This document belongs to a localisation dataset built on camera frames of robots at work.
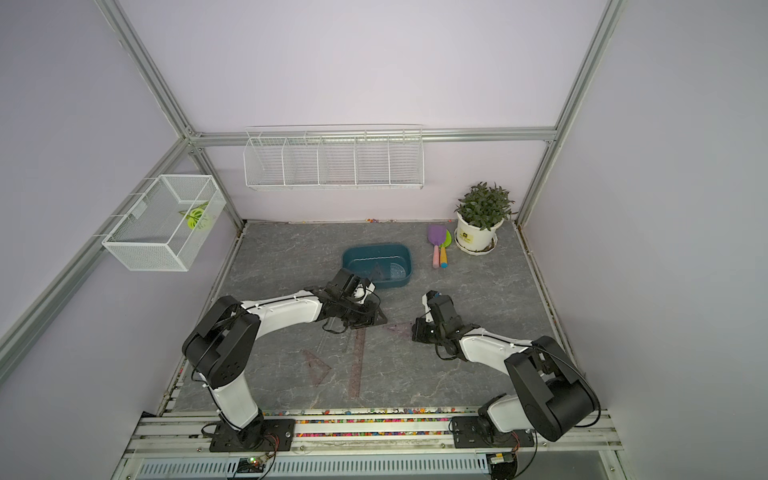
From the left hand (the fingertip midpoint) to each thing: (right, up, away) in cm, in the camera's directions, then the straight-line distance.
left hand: (381, 323), depth 88 cm
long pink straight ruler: (-7, -11, -3) cm, 13 cm away
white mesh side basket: (-60, +28, -5) cm, 66 cm away
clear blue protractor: (+5, +14, +17) cm, 23 cm away
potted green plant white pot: (+33, +34, +11) cm, 48 cm away
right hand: (+9, -1, +3) cm, 10 cm away
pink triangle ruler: (-18, -12, -3) cm, 22 cm away
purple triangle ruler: (+6, -3, +4) cm, 8 cm away
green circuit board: (-31, -30, -16) cm, 46 cm away
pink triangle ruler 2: (-3, +13, +17) cm, 22 cm away
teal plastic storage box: (+1, +16, +21) cm, 26 cm away
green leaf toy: (-51, +32, -6) cm, 61 cm away
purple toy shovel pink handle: (+20, +27, +28) cm, 44 cm away
